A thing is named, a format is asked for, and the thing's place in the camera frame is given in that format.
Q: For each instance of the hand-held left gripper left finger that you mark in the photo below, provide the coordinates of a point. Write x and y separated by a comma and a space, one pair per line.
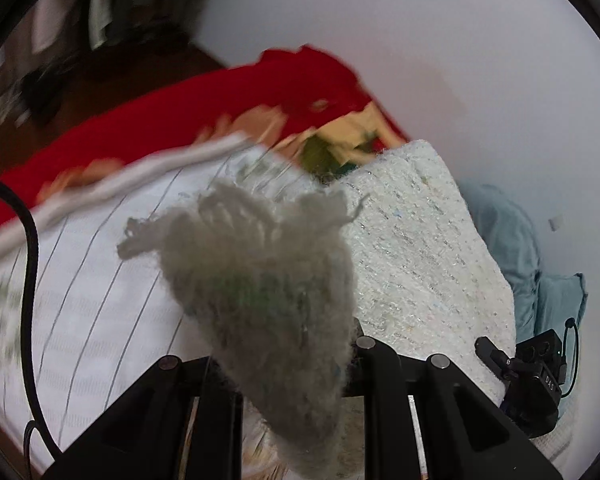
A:
200, 390

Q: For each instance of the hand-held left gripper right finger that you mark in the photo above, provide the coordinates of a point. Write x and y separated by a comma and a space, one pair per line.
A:
380, 380

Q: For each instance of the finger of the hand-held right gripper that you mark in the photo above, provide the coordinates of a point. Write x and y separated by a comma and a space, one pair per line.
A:
492, 357

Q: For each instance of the white knit sweater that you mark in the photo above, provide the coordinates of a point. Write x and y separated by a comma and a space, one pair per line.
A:
280, 280

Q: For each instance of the teal cloth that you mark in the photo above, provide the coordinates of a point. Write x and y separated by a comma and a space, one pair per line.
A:
515, 240

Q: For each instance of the white striped bed sheet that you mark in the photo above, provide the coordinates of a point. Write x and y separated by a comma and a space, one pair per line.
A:
95, 280

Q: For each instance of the red patterned blanket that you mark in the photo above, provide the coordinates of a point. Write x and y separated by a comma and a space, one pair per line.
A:
180, 100

